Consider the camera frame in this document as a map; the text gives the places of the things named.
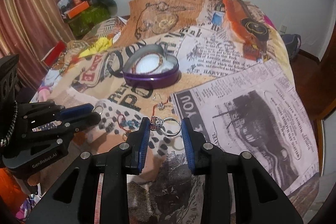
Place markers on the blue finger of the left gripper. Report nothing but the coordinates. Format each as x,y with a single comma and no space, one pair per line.
76,111
78,122

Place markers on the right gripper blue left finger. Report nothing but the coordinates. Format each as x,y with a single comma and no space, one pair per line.
72,198

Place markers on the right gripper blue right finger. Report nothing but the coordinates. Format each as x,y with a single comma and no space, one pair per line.
258,198

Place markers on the purple heart-shaped tin box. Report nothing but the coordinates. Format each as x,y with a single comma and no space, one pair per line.
151,67

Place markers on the person's left hand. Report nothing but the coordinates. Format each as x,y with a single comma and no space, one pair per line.
29,185

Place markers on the red box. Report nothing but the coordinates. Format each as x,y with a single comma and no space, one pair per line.
52,56

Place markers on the yellow cloth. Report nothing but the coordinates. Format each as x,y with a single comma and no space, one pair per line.
100,45

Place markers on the striped red curtain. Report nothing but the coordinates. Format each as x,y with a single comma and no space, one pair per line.
30,28

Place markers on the orange box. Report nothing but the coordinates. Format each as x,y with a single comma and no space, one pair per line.
77,10

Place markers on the green patterned cabinet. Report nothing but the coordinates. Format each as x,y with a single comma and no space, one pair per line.
82,23

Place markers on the newspaper print bedspread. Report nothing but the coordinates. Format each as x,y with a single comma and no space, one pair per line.
199,121

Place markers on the wooden door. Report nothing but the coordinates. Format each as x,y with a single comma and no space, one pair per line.
326,79

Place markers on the dark backpack on floor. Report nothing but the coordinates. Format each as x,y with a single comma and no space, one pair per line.
292,43

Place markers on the wall power outlet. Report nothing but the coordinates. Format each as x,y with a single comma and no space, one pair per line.
283,29

